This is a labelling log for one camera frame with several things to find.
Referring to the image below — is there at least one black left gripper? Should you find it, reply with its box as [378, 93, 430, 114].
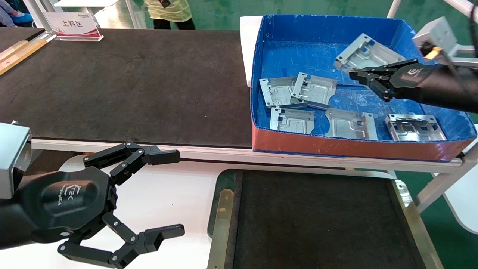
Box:
[19, 142, 185, 269]

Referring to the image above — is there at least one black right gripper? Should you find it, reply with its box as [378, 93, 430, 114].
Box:
[349, 59, 434, 102]

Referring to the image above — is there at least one grey metal plate part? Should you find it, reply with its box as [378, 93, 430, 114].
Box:
[290, 72, 338, 110]
[324, 108, 378, 141]
[269, 107, 315, 134]
[385, 114, 447, 142]
[259, 77, 299, 109]
[333, 33, 406, 74]

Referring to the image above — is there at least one black tray container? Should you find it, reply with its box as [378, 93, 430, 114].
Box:
[207, 169, 445, 269]

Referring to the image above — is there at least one blue cardboard box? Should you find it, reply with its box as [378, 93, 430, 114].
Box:
[249, 14, 478, 161]

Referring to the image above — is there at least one black table mat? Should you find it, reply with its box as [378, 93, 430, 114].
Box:
[0, 28, 254, 148]

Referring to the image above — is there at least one white table leg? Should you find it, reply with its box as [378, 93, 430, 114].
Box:
[415, 142, 478, 213]

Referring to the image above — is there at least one white curved panel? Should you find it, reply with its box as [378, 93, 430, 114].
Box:
[444, 149, 478, 235]

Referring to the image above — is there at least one person in yellow top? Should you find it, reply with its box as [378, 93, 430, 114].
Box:
[145, 0, 196, 30]

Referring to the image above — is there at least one white red sign card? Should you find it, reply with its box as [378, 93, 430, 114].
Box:
[42, 11, 104, 42]

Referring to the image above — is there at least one wooden strip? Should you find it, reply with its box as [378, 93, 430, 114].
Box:
[0, 38, 47, 75]

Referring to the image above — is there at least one person in blue clothes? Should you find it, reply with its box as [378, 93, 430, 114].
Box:
[0, 0, 25, 27]

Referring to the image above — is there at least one yellow cable tag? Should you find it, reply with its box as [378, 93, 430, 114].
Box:
[424, 46, 443, 61]

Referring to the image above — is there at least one white table edge rail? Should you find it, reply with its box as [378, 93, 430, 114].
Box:
[32, 139, 463, 174]

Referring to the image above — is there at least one white frame tube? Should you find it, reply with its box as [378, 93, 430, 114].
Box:
[387, 0, 402, 19]
[443, 0, 478, 24]

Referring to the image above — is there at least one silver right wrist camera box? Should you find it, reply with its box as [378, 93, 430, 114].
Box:
[412, 16, 458, 56]

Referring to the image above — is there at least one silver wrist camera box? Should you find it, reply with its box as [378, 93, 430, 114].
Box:
[412, 16, 458, 56]
[0, 123, 32, 200]

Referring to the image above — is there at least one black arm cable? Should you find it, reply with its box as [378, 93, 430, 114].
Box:
[470, 0, 478, 34]

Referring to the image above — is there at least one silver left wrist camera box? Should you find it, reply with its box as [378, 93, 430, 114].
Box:
[0, 123, 32, 200]

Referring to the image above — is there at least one aluminium frame post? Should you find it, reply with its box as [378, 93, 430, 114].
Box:
[22, 0, 56, 35]

